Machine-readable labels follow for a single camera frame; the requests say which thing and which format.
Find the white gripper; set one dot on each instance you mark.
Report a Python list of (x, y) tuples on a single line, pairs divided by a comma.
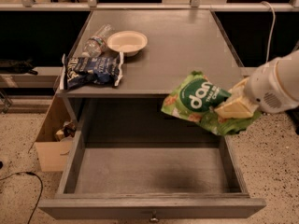
[(263, 86)]

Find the green rice chip bag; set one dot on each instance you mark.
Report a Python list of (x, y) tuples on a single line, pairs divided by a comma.
[(195, 100)]

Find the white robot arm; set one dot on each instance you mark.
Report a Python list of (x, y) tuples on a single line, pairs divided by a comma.
[(272, 88)]

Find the open grey drawer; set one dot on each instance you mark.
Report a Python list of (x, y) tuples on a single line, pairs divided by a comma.
[(179, 172)]

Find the blue chip bag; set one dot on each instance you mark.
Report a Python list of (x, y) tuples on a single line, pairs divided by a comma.
[(80, 71)]

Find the metal drawer knob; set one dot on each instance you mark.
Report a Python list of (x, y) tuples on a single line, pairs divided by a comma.
[(153, 218)]

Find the grey wooden cabinet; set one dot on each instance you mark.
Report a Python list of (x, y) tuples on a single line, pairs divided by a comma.
[(180, 41)]

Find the clear plastic water bottle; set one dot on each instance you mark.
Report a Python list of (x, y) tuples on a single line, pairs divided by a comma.
[(97, 43)]

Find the items inside cardboard box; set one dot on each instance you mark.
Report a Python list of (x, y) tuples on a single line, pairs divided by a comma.
[(68, 130)]

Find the cardboard box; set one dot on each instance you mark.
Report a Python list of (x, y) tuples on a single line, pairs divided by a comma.
[(52, 145)]

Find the black object on ledge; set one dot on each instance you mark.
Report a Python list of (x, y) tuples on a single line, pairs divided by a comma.
[(8, 66)]

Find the grey metal railing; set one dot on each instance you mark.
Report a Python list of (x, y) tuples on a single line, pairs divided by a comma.
[(214, 5)]

